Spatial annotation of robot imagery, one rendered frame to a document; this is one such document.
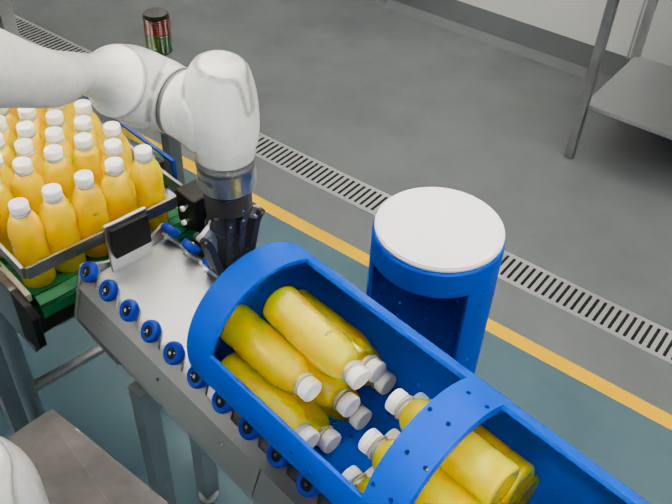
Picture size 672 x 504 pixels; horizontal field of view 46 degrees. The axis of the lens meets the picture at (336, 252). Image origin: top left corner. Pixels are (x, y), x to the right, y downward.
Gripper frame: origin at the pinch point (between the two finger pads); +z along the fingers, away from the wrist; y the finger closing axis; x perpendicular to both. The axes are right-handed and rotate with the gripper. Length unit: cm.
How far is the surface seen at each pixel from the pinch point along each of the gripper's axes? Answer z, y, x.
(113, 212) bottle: 17, -4, -49
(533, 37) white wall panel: 107, -318, -137
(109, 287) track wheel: 18.6, 8.2, -30.9
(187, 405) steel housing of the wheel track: 27.5, 10.5, -2.7
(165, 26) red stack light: -7, -38, -74
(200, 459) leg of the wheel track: 93, -7, -30
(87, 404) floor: 116, 0, -85
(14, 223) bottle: 9, 17, -50
